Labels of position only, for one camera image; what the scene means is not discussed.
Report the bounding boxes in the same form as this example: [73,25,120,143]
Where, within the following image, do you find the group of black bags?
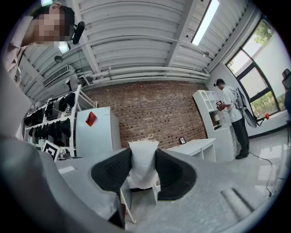
[24,92,76,147]

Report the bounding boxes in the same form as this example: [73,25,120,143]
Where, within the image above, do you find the white arched cabinet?
[192,90,238,163]

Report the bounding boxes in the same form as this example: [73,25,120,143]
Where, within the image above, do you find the grey reflector panel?
[240,108,258,128]

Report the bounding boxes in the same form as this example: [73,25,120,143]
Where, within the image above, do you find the white desk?
[165,137,217,163]

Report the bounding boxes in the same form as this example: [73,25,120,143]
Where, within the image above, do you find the person's pink shirt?
[4,15,35,81]

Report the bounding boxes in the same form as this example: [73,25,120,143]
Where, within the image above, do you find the white air vent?
[42,64,70,88]

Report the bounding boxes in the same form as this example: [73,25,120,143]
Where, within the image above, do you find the black floor cable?
[247,149,281,198]

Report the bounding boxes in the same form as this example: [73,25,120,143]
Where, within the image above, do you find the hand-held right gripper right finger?
[125,148,276,233]

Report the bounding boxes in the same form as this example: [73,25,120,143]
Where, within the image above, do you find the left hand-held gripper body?
[41,140,61,162]

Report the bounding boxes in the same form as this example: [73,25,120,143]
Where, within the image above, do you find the small white fabric item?
[127,133,160,190]

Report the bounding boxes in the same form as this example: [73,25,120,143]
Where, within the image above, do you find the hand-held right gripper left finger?
[0,136,133,230]

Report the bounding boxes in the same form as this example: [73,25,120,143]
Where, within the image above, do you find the person's head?
[22,4,76,46]

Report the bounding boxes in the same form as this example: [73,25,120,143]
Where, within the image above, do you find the white ceiling pipes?
[76,66,211,85]

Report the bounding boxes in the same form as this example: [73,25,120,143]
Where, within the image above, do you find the black head-worn camera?
[69,20,86,45]

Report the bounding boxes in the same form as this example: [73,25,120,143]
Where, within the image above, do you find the red diamond paper decoration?
[85,111,99,127]

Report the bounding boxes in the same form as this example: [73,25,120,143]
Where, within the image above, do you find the white shelving rack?
[23,84,98,158]

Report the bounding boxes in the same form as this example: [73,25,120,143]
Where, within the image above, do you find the long ceiling light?
[191,0,221,46]

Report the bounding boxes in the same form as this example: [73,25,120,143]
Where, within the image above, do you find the square ceiling light panel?
[57,41,71,55]

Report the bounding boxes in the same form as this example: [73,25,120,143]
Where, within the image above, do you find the black framed window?
[226,15,291,116]

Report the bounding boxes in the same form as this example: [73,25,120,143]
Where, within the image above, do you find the black office chair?
[281,68,291,92]

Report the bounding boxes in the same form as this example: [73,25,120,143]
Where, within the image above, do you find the white refrigerator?
[75,106,121,158]

